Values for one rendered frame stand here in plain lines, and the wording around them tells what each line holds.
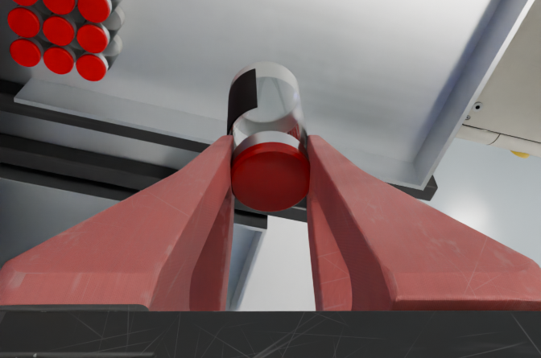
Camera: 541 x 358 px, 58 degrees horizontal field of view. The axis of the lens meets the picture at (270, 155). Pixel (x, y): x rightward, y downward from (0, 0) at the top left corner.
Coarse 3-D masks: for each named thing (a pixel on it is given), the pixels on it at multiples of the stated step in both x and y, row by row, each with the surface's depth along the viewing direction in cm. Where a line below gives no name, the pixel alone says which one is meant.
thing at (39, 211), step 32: (0, 192) 47; (32, 192) 47; (64, 192) 43; (96, 192) 44; (128, 192) 45; (0, 224) 50; (32, 224) 50; (64, 224) 50; (256, 224) 45; (0, 256) 53; (256, 256) 47
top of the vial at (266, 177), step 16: (256, 144) 12; (272, 144) 11; (240, 160) 12; (256, 160) 11; (272, 160) 11; (288, 160) 12; (304, 160) 12; (240, 176) 12; (256, 176) 12; (272, 176) 12; (288, 176) 12; (304, 176) 12; (240, 192) 12; (256, 192) 12; (272, 192) 12; (288, 192) 12; (304, 192) 12; (256, 208) 12; (272, 208) 12
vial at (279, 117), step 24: (240, 72) 15; (264, 72) 14; (288, 72) 15; (264, 96) 13; (288, 96) 13; (240, 120) 13; (264, 120) 12; (288, 120) 12; (240, 144) 12; (288, 144) 12
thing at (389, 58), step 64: (128, 0) 36; (192, 0) 36; (256, 0) 36; (320, 0) 36; (384, 0) 36; (448, 0) 36; (512, 0) 34; (128, 64) 39; (192, 64) 39; (320, 64) 39; (384, 64) 39; (448, 64) 39; (192, 128) 40; (320, 128) 42; (384, 128) 42; (448, 128) 39
